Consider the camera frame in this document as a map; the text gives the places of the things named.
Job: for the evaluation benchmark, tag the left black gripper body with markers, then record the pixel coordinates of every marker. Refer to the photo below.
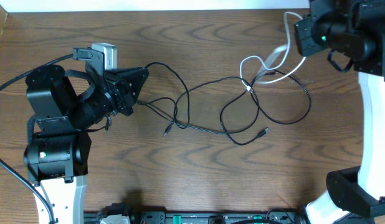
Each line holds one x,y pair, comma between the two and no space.
119,101

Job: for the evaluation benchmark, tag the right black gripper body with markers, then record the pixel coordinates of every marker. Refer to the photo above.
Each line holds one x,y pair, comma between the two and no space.
311,38

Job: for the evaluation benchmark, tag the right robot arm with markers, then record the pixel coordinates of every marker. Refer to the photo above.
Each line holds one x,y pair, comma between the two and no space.
357,30

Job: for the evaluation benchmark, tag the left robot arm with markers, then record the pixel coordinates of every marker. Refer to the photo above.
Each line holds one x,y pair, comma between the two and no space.
67,103

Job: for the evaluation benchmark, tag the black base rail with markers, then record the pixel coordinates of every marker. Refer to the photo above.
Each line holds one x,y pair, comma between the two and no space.
159,215

